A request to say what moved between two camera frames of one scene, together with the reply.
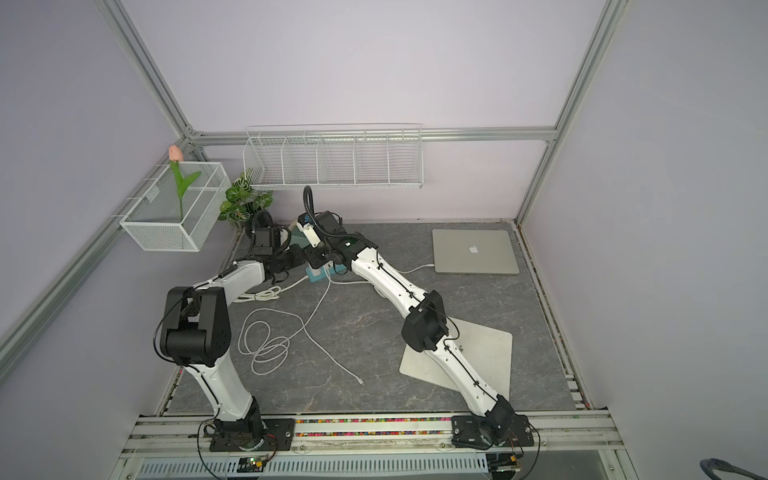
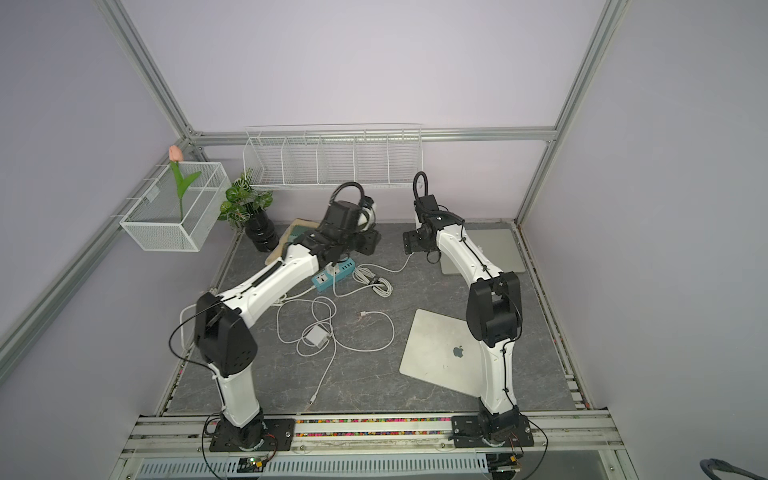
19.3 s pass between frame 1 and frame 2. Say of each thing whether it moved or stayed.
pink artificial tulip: stayed
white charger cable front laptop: moved
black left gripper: moved
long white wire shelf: stayed
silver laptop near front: stayed
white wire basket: stayed
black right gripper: moved
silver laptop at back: stayed
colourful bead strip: stayed
